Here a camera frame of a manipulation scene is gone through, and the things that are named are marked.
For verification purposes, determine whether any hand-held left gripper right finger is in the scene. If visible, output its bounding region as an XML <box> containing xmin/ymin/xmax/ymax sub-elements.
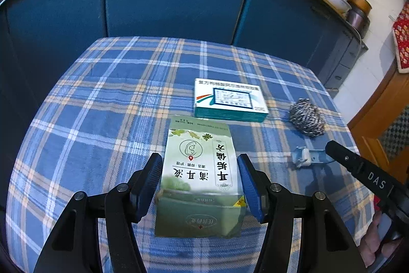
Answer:
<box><xmin>236</xmin><ymin>153</ymin><xmax>365</xmax><ymax>273</ymax></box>

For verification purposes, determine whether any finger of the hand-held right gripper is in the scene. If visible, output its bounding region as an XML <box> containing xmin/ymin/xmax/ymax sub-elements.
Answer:
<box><xmin>324</xmin><ymin>140</ymin><xmax>363</xmax><ymax>174</ymax></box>

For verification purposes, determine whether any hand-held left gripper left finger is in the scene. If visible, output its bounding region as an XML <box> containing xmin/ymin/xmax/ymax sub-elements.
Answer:
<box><xmin>33</xmin><ymin>153</ymin><xmax>163</xmax><ymax>273</ymax></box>

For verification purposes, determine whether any green medicine box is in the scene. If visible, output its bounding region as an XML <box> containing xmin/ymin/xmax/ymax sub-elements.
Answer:
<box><xmin>154</xmin><ymin>115</ymin><xmax>248</xmax><ymax>238</ymax></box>

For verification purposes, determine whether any person's right hand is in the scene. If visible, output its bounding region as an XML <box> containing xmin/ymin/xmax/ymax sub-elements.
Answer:
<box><xmin>360</xmin><ymin>212</ymin><xmax>395</xmax><ymax>267</ymax></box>

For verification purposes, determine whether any steel wool scrubber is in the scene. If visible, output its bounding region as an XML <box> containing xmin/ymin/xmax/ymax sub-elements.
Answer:
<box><xmin>288</xmin><ymin>98</ymin><xmax>326</xmax><ymax>138</ymax></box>

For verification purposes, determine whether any wooden door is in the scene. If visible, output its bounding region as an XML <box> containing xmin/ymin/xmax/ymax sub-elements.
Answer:
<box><xmin>347</xmin><ymin>62</ymin><xmax>409</xmax><ymax>179</ymax></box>

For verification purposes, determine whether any blue plaid tablecloth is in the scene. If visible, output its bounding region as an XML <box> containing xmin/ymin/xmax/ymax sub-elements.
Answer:
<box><xmin>6</xmin><ymin>36</ymin><xmax>374</xmax><ymax>273</ymax></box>

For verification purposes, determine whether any grey drawer unit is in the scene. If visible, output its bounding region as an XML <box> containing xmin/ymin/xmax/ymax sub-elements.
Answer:
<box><xmin>323</xmin><ymin>31</ymin><xmax>369</xmax><ymax>90</ymax></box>

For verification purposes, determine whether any teal and white medicine box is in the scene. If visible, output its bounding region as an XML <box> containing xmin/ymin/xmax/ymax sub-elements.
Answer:
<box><xmin>193</xmin><ymin>78</ymin><xmax>268</xmax><ymax>123</ymax></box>

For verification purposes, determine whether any red patterned cloth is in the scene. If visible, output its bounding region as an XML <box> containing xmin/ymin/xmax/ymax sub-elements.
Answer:
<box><xmin>392</xmin><ymin>1</ymin><xmax>409</xmax><ymax>73</ymax></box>

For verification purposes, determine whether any dark steel pot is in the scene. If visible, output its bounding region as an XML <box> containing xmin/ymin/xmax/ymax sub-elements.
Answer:
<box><xmin>346</xmin><ymin>7</ymin><xmax>372</xmax><ymax>37</ymax></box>

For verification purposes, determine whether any brown pot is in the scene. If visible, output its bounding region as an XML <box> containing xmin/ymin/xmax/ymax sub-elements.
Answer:
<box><xmin>347</xmin><ymin>0</ymin><xmax>373</xmax><ymax>16</ymax></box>

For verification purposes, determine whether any blue kitchen cabinet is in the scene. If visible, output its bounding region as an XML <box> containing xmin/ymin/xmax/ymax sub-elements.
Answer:
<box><xmin>0</xmin><ymin>0</ymin><xmax>355</xmax><ymax>82</ymax></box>

